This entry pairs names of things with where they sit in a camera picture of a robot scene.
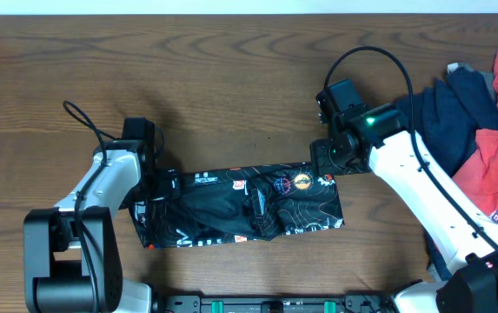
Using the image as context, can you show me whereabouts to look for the navy blue garment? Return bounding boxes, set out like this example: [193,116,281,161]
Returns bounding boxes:
[394,67,498,279]

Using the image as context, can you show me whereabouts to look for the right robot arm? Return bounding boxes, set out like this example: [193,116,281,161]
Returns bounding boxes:
[310,104,498,312]

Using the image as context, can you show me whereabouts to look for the black orange-patterned jersey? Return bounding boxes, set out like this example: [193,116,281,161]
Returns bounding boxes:
[129,163,344,249]

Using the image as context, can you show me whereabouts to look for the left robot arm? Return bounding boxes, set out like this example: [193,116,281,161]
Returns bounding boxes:
[23,139,161,312]

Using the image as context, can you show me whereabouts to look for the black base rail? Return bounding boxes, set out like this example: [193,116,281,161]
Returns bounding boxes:
[150,293,398,313]

